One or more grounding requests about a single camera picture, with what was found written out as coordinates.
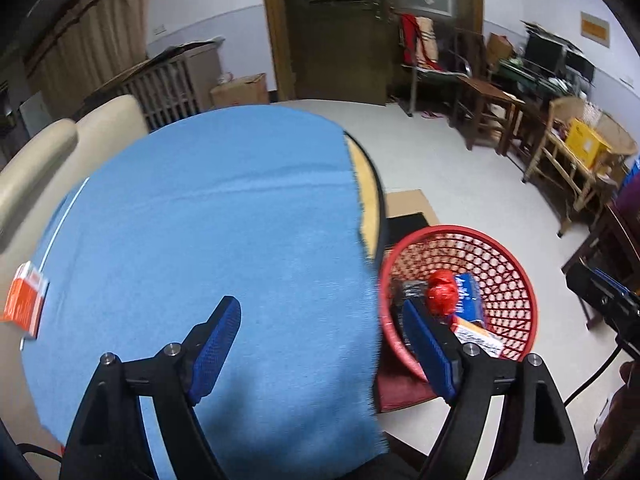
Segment flat cardboard sheet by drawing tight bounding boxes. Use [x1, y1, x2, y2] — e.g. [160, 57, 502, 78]
[385, 189, 441, 226]

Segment beige curtain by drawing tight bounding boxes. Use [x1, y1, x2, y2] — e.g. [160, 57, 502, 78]
[25, 0, 151, 106]

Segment orange and white medicine box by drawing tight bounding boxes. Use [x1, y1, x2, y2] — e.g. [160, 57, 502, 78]
[450, 321, 505, 359]

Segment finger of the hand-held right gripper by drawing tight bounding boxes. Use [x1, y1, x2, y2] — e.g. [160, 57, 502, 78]
[566, 258, 630, 313]

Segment black plastic bag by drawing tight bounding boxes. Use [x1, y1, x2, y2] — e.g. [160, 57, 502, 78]
[392, 280, 431, 331]

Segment red and beige cloth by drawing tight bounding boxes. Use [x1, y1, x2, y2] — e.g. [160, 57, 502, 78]
[400, 14, 441, 73]

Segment yellow box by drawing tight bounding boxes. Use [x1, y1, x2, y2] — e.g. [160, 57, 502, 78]
[565, 117, 612, 171]

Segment red plastic bag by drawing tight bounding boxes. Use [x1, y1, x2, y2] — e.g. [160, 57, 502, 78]
[426, 270, 460, 317]

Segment black computer monitor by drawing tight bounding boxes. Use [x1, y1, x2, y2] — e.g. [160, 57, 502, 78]
[565, 50, 596, 86]
[525, 32, 568, 78]

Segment wooden radiator cabinet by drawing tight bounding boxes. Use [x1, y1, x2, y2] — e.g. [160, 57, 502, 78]
[82, 37, 223, 133]

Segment thin white rod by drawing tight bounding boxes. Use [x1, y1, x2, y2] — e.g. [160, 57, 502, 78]
[20, 180, 83, 351]

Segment black cable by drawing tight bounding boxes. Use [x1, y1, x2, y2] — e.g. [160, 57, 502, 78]
[564, 340, 626, 407]
[15, 442, 63, 461]

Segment red mesh basket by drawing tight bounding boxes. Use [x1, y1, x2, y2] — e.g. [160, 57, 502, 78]
[377, 225, 539, 383]

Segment blue tablecloth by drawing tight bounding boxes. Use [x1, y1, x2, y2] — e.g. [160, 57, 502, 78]
[20, 106, 388, 480]

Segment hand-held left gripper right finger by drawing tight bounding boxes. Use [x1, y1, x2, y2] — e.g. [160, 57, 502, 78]
[401, 300, 585, 480]

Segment brown wooden side table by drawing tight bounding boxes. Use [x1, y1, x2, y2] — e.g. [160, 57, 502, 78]
[452, 76, 526, 153]

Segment dark wooden chair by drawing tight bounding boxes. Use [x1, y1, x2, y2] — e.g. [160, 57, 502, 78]
[562, 200, 640, 331]

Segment black floor mat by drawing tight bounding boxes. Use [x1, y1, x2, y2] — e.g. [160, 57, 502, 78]
[387, 213, 433, 251]

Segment small cardboard box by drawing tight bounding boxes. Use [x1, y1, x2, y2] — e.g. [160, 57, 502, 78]
[487, 32, 515, 66]

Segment blue box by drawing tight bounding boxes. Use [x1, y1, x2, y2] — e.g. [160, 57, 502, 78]
[452, 273, 486, 323]

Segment orange tissue pack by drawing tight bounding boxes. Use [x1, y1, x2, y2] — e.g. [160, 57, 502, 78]
[0, 262, 50, 338]

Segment brown cardboard box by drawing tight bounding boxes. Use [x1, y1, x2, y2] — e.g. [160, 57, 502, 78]
[210, 73, 271, 109]

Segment dark red floor cushion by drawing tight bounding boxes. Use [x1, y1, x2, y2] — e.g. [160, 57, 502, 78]
[375, 350, 446, 413]

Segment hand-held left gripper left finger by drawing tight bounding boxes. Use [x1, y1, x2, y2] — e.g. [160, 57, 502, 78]
[59, 296, 242, 480]

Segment bamboo chair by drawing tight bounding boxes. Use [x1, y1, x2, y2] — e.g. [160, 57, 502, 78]
[522, 96, 638, 238]

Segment beige leather sofa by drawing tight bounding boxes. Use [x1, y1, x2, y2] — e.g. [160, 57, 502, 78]
[0, 94, 151, 461]

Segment dark wooden door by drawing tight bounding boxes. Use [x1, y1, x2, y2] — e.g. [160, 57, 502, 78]
[260, 0, 483, 106]

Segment person's right forearm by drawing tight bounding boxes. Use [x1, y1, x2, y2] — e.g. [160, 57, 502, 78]
[585, 360, 640, 480]

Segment metal frame chair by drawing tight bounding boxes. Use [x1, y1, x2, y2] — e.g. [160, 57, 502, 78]
[397, 10, 486, 118]

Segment orange wall sign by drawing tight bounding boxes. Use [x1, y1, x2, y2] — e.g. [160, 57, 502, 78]
[580, 10, 612, 48]

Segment round wooden table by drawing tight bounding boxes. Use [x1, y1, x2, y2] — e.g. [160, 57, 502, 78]
[344, 131, 426, 480]

